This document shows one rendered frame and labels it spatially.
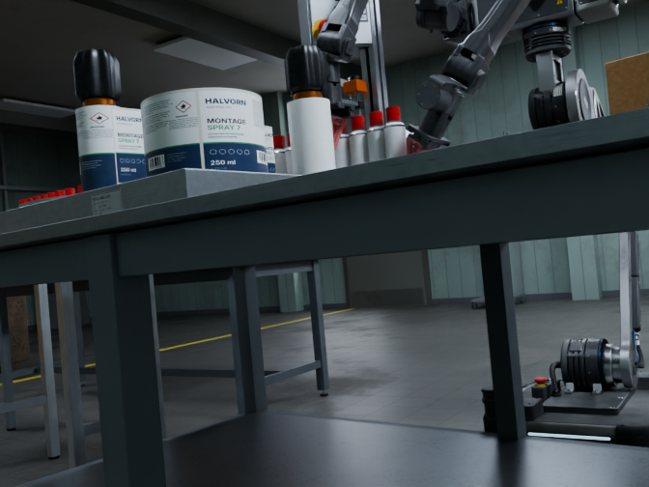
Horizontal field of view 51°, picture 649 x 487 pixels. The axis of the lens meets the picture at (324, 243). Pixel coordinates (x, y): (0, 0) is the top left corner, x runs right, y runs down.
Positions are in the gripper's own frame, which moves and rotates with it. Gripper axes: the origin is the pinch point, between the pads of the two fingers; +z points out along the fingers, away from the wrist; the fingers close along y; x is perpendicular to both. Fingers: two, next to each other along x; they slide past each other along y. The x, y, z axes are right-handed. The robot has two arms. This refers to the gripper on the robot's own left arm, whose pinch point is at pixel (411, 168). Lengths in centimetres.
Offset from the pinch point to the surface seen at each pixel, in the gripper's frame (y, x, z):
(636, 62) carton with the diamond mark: -20, 25, -41
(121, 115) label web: 58, -27, 9
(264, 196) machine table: 85, 35, -9
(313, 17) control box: 1.1, -45.0, -18.5
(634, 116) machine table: 86, 63, -32
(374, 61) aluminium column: -11.7, -31.4, -15.3
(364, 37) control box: -9.7, -36.0, -19.5
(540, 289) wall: -699, -156, 201
